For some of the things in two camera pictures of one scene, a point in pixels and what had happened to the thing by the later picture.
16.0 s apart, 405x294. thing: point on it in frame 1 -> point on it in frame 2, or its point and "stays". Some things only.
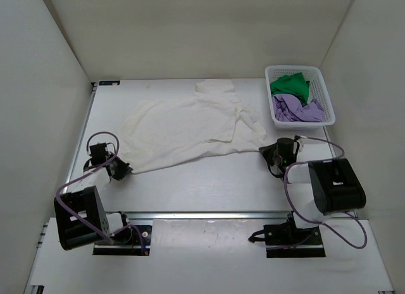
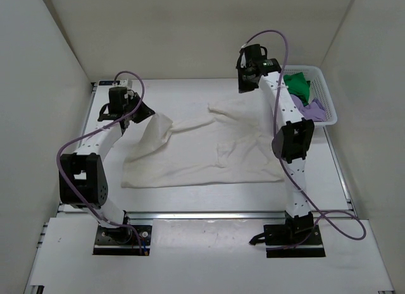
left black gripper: x=119 y=169 -> x=136 y=110
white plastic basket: x=317 y=91 stays
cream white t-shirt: x=211 y=119 -> x=235 y=147
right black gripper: x=269 y=153 -> x=247 y=82
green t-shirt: x=294 y=85 stays
